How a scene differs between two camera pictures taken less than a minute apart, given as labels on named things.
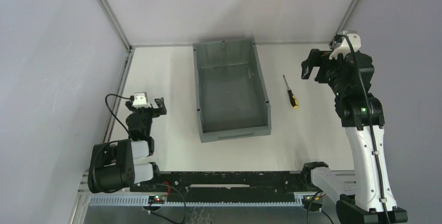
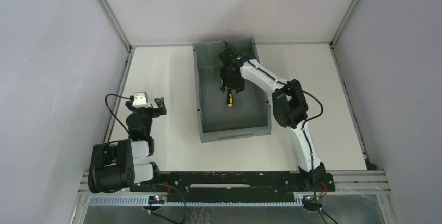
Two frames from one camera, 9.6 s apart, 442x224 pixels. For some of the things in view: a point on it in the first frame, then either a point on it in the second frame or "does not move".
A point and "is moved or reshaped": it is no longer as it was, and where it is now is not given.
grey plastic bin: (230, 100) does not move
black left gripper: (148, 111) does not move
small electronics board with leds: (156, 199) does not move
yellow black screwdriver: (293, 100) is moved or reshaped
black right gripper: (319, 66) -> (232, 86)
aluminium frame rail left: (113, 122) does not move
